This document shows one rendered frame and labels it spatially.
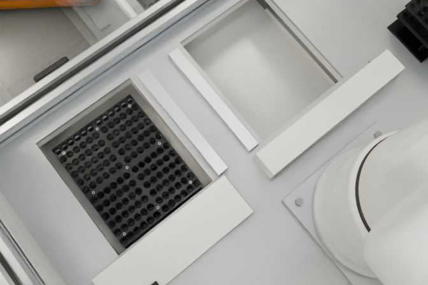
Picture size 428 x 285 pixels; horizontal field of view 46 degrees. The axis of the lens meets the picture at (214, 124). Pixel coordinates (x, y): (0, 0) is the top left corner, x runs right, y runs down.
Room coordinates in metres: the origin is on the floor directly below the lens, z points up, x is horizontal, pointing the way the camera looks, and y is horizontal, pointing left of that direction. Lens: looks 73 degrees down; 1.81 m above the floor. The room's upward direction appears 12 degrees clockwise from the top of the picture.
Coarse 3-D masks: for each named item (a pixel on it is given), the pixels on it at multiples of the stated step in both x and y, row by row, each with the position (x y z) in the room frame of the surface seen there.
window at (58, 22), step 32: (0, 0) 0.26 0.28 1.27; (32, 0) 0.28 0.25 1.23; (64, 0) 0.31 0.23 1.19; (96, 0) 0.35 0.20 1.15; (128, 0) 0.38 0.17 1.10; (160, 0) 0.43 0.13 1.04; (0, 32) 0.24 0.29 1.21; (32, 32) 0.27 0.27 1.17; (64, 32) 0.30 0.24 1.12; (96, 32) 0.33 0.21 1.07; (128, 32) 0.37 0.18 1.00; (0, 64) 0.22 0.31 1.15; (32, 64) 0.25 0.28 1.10; (64, 64) 0.28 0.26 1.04; (0, 96) 0.20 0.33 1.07; (32, 96) 0.23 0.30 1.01
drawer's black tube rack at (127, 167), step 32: (96, 128) 0.22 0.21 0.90; (128, 128) 0.23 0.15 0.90; (64, 160) 0.15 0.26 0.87; (96, 160) 0.17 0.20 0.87; (128, 160) 0.18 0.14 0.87; (160, 160) 0.19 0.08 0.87; (96, 192) 0.10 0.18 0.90; (128, 192) 0.12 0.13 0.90; (160, 192) 0.13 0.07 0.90; (192, 192) 0.14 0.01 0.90; (128, 224) 0.06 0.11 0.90
